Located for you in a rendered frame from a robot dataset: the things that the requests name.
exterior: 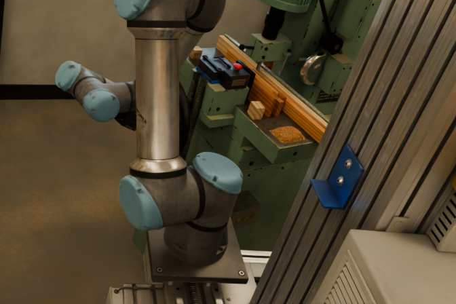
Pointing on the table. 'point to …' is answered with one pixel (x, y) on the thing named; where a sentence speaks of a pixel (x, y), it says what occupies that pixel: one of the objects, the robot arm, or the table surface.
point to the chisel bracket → (268, 47)
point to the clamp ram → (249, 73)
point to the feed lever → (332, 47)
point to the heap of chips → (288, 134)
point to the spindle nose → (273, 23)
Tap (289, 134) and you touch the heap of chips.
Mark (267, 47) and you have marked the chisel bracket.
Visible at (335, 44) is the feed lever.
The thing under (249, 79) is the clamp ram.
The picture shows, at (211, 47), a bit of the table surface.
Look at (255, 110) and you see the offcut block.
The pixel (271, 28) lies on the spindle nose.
